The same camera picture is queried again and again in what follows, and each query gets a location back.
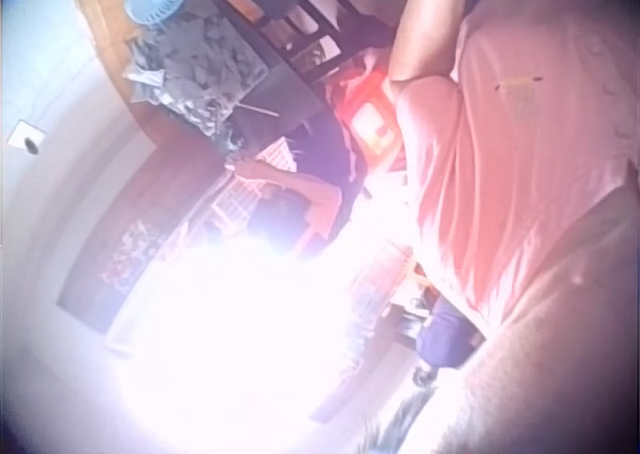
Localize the red plastic stool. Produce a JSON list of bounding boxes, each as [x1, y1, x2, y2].
[[327, 68, 406, 173]]

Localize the thin wooden stick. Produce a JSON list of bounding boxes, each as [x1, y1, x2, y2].
[[236, 102, 279, 118]]

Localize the dark wooden chair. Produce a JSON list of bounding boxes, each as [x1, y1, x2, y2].
[[203, 0, 401, 88]]

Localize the brown wooden cabinet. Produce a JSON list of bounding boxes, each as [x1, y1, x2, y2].
[[55, 123, 236, 336]]

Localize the heap of grey cloth pieces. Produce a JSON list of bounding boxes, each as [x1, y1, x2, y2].
[[122, 15, 269, 125]]

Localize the white wall socket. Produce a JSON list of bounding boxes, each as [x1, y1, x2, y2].
[[6, 119, 48, 158]]

